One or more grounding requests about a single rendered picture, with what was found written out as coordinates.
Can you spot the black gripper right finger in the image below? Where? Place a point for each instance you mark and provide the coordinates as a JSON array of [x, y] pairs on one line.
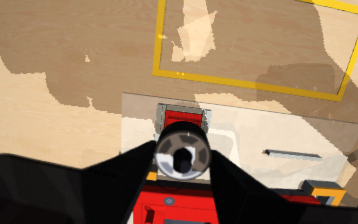
[[240, 199]]

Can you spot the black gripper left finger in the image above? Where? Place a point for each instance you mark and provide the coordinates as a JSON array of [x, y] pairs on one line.
[[103, 193]]

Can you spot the yellow rectangular outline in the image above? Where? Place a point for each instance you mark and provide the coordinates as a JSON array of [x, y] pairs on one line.
[[265, 87]]

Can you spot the black and grey wheel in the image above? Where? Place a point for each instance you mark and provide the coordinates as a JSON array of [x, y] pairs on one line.
[[188, 135]]

